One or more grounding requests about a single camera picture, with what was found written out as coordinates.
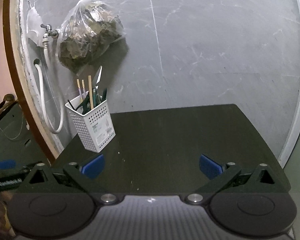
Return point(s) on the blue handled black chopstick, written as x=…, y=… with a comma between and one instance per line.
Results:
x=71, y=105

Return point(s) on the empty clear plastic bag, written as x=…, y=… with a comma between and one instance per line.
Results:
x=34, y=21

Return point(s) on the metal wall tap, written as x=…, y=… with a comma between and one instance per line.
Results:
x=50, y=32

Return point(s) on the plain wooden chopstick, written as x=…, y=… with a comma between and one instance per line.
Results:
x=90, y=92

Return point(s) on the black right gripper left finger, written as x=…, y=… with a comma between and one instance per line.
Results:
x=71, y=178

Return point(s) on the purple banded chopstick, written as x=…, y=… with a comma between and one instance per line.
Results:
x=83, y=89
x=79, y=90

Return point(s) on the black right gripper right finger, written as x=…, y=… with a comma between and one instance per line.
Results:
x=232, y=177

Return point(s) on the clear bag of greens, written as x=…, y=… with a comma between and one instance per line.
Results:
x=87, y=31

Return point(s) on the white perforated utensil basket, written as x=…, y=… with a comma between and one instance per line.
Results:
x=95, y=129

